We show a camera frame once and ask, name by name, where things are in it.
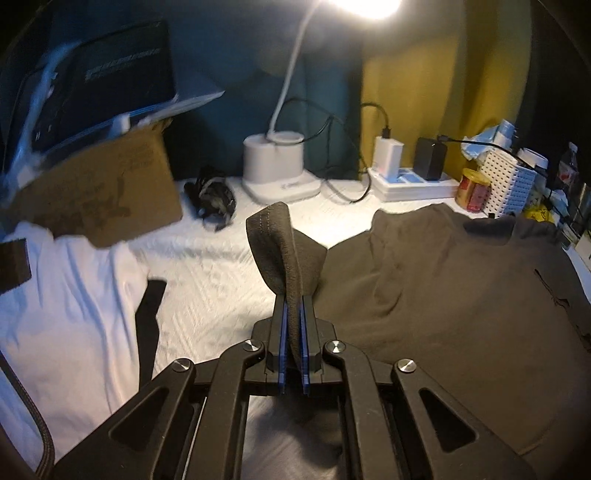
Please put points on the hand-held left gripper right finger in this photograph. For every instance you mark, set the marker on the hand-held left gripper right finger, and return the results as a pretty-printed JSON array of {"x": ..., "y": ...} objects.
[{"x": 304, "y": 332}]

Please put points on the black charger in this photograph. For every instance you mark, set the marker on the black charger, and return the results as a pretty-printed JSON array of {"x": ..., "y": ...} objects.
[{"x": 429, "y": 159}]

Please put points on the plastic bottle with red label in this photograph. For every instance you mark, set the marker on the plastic bottle with red label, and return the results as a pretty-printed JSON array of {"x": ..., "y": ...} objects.
[{"x": 569, "y": 161}]

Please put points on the white power strip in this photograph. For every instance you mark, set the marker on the white power strip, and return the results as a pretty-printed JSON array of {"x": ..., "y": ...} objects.
[{"x": 415, "y": 190}]

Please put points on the crumpled blue white masks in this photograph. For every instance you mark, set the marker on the crumpled blue white masks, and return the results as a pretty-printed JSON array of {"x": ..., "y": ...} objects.
[{"x": 489, "y": 138}]

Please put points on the olive t-shirt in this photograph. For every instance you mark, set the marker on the olive t-shirt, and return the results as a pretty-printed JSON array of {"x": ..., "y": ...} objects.
[{"x": 438, "y": 286}]

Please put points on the white textured table cover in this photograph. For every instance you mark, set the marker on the white textured table cover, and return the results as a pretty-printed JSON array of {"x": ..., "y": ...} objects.
[{"x": 207, "y": 277}]

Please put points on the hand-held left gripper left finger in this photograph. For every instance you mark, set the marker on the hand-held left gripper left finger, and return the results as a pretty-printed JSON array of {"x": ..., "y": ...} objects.
[{"x": 280, "y": 332}]

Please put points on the yellow packet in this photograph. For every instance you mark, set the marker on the yellow packet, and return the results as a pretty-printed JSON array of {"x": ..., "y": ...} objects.
[{"x": 538, "y": 214}]

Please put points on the white shirt with black trim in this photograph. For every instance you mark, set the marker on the white shirt with black trim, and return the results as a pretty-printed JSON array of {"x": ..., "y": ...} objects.
[{"x": 69, "y": 300}]

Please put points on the red yellow can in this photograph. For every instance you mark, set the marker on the red yellow can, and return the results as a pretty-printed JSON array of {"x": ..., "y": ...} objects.
[{"x": 471, "y": 191}]

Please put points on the yellow curtain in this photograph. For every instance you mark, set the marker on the yellow curtain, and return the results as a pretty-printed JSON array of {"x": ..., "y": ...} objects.
[{"x": 438, "y": 83}]

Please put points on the white cup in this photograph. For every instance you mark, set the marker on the white cup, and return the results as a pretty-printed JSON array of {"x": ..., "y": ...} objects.
[{"x": 531, "y": 157}]

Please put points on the teal curtain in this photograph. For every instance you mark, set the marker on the teal curtain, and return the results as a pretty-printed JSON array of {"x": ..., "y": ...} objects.
[{"x": 221, "y": 55}]

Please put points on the white desk lamp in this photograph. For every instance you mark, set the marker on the white desk lamp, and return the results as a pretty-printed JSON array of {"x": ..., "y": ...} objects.
[{"x": 272, "y": 161}]

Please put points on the white perforated basket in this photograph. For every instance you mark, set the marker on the white perforated basket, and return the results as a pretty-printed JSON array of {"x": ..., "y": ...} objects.
[{"x": 503, "y": 184}]

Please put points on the white charger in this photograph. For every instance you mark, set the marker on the white charger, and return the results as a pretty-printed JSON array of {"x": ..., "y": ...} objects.
[{"x": 388, "y": 157}]

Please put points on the cardboard box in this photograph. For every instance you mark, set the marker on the cardboard box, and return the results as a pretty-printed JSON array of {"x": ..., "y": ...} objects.
[{"x": 101, "y": 184}]

